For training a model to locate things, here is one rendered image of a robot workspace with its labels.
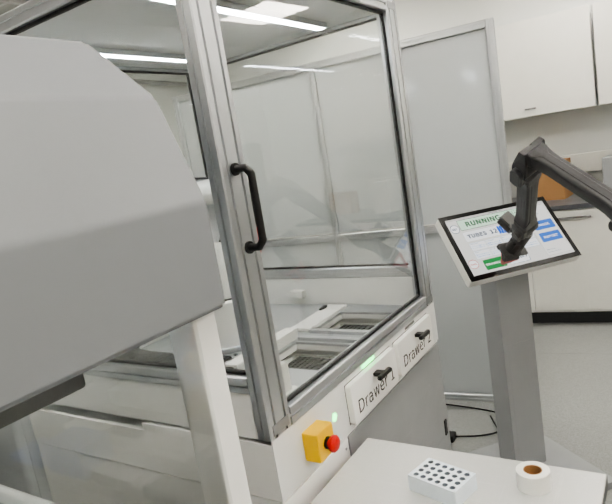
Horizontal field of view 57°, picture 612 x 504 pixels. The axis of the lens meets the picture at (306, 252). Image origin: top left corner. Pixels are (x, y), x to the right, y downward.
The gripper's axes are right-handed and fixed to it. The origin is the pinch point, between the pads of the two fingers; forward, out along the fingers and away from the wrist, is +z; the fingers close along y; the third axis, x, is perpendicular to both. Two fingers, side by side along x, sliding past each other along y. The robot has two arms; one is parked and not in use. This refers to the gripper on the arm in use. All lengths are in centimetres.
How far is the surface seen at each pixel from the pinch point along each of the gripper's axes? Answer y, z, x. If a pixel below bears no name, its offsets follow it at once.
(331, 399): 92, -32, 45
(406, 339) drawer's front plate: 56, -12, 26
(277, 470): 111, -41, 60
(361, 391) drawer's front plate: 81, -25, 43
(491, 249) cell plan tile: -1.3, 3.7, -8.7
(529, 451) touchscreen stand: -15, 69, 58
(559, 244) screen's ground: -31.3, 3.2, -4.5
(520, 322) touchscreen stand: -14.9, 29.5, 14.1
